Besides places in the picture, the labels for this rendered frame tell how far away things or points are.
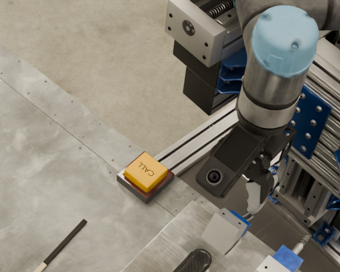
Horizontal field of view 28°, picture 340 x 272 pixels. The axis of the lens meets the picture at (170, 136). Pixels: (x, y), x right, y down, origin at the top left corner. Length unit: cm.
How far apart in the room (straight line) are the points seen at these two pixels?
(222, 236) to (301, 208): 75
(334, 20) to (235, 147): 21
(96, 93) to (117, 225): 129
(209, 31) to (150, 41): 139
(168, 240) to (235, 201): 89
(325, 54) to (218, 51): 22
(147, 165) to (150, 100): 121
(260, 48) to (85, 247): 58
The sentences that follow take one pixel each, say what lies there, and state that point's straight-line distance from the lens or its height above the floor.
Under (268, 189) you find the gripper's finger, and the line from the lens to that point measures 98.
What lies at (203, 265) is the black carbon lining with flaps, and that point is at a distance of 114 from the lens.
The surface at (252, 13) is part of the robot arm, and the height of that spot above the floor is 133.
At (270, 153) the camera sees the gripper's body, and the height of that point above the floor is 115.
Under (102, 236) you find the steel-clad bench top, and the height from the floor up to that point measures 80.
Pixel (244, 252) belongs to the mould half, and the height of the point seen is 89.
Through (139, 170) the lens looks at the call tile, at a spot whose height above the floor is 84.
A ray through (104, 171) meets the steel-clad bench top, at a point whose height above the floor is 80.
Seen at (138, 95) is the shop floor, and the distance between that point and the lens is 250.
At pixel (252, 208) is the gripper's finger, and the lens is 103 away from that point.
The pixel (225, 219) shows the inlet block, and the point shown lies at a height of 94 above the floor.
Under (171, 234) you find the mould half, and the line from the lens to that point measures 115.
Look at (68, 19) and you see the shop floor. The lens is 278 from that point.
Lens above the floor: 189
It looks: 52 degrees down
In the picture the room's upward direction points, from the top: 7 degrees clockwise
